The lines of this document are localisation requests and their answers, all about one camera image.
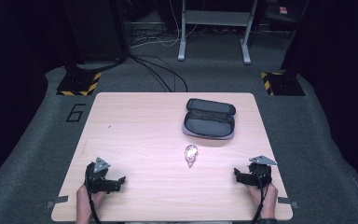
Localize grey zipper case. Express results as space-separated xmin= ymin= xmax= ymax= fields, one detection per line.
xmin=182 ymin=98 xmax=237 ymax=140

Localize black box with red label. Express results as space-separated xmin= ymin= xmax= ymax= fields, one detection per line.
xmin=264 ymin=2 xmax=295 ymax=23

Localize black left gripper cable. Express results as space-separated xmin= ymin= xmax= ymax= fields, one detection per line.
xmin=87 ymin=189 xmax=103 ymax=224

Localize person's right hand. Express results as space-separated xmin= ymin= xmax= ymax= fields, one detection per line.
xmin=245 ymin=182 xmax=280 ymax=219

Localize white metal desk frame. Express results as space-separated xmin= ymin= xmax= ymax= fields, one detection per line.
xmin=177 ymin=0 xmax=259 ymax=65

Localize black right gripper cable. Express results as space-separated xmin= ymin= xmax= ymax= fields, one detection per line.
xmin=251 ymin=174 xmax=269 ymax=224

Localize person's left hand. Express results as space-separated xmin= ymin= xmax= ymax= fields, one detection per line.
xmin=76 ymin=184 xmax=107 ymax=218

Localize white floor cables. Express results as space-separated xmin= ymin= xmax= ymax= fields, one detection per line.
xmin=130 ymin=0 xmax=200 ymax=49

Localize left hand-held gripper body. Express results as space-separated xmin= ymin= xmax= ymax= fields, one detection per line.
xmin=84 ymin=157 xmax=113 ymax=194

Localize grey tape tab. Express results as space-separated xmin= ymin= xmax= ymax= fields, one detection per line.
xmin=46 ymin=195 xmax=70 ymax=209
xmin=277 ymin=196 xmax=300 ymax=210

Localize black yellow striped base plate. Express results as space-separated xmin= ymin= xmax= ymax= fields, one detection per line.
xmin=260 ymin=71 xmax=306 ymax=97
xmin=56 ymin=71 xmax=103 ymax=97

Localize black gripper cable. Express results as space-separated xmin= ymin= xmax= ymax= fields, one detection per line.
xmin=87 ymin=189 xmax=103 ymax=224
xmin=251 ymin=174 xmax=269 ymax=224

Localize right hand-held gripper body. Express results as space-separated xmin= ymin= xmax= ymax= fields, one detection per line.
xmin=247 ymin=155 xmax=279 ymax=189

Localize small clear plastic packet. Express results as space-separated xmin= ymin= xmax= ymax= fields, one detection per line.
xmin=184 ymin=144 xmax=200 ymax=168

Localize black cabinet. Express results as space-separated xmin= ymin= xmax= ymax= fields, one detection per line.
xmin=62 ymin=0 xmax=129 ymax=64

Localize black floor cables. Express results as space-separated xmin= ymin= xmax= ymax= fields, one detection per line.
xmin=128 ymin=54 xmax=189 ymax=93

